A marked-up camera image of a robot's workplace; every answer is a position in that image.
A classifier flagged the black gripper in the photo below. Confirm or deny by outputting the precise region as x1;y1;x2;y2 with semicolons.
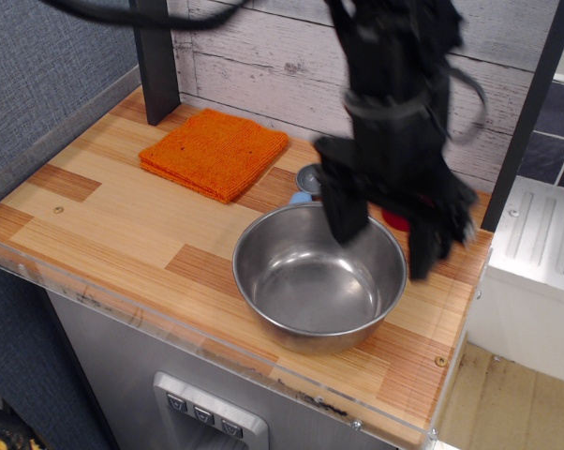
314;96;477;280

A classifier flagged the stainless steel pot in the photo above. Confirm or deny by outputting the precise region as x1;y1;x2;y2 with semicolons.
232;202;408;354

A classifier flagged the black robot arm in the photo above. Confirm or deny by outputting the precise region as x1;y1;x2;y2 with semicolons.
314;1;478;280

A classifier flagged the red strawberry-shaped toy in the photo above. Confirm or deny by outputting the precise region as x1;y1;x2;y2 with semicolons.
379;195;434;232

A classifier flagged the blue grey measuring scoop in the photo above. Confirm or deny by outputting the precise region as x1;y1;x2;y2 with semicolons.
289;164;321;204

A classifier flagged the white ribbed box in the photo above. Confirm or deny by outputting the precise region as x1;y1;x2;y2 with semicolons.
466;177;564;381

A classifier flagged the orange folded cloth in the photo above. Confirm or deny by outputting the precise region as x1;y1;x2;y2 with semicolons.
139;109;289;204

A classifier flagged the clear acrylic table guard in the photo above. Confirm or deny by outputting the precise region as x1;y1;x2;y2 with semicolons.
0;223;446;449

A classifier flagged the grey cabinet with button panel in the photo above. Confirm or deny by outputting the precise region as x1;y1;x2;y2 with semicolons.
49;293;390;449

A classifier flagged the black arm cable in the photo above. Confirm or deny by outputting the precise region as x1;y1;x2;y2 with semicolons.
42;0;255;29

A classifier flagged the dark left frame post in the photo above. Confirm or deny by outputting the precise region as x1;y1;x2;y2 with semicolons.
133;25;180;126

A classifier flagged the dark frame post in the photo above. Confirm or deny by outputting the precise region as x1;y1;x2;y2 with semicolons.
482;0;564;232
133;25;180;126

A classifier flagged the dark right frame post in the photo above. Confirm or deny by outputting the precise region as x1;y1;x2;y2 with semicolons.
482;0;564;232

